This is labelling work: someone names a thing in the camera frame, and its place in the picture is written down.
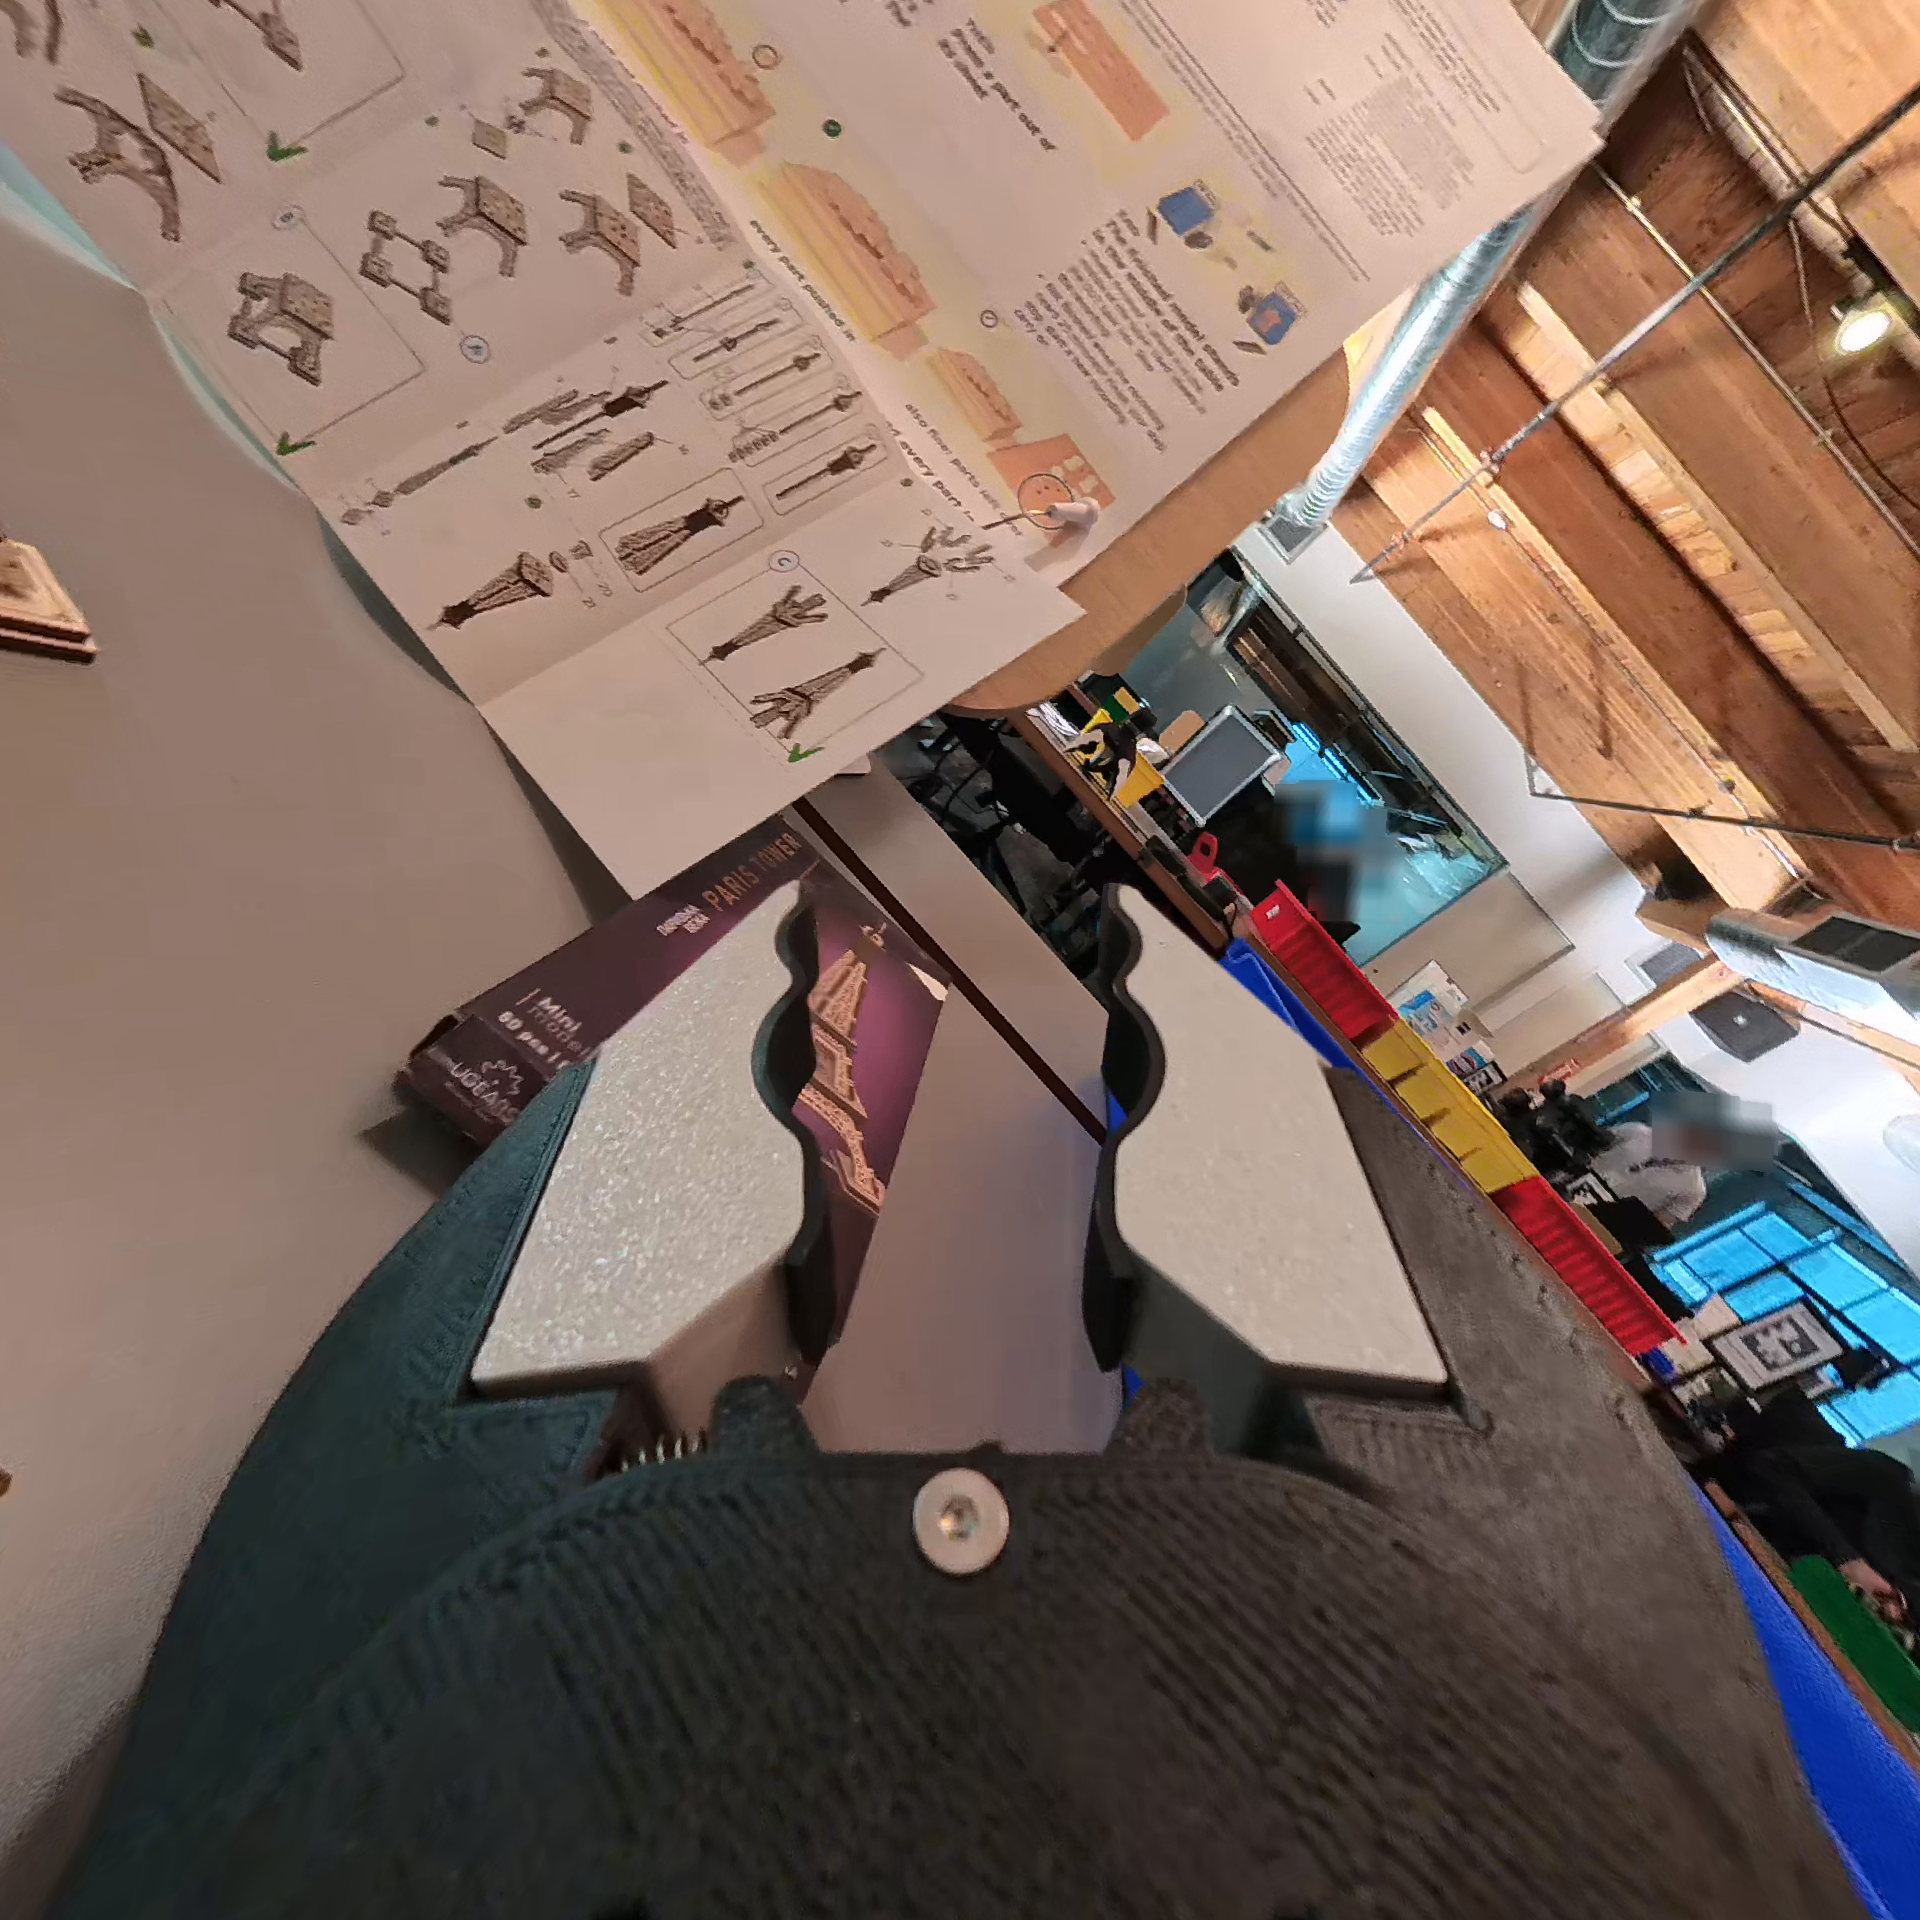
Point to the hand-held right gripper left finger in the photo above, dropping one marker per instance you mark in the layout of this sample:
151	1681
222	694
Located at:
662	1170

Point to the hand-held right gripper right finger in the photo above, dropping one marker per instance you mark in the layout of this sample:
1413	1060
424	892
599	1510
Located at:
1261	1200

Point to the grey desk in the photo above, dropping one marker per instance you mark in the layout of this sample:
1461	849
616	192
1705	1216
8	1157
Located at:
224	901

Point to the yellow storage bin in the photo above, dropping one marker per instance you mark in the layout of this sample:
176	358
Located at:
1440	1096

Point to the purple puzzle box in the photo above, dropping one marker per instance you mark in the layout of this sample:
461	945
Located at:
630	960

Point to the red storage bin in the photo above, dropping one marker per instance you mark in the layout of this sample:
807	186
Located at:
1319	960
1576	1260

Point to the computer monitor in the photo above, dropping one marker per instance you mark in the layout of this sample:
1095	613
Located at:
1224	764

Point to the wooden display board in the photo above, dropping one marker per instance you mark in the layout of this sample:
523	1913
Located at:
1170	598

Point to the paper instruction sheet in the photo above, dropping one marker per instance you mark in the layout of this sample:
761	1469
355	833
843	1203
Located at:
599	374

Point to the wooden tower base model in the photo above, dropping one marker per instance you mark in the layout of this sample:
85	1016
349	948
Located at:
38	609

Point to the ceiling spot lamp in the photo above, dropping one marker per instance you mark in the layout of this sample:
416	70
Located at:
1863	325

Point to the silver air duct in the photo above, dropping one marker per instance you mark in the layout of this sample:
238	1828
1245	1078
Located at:
1411	358

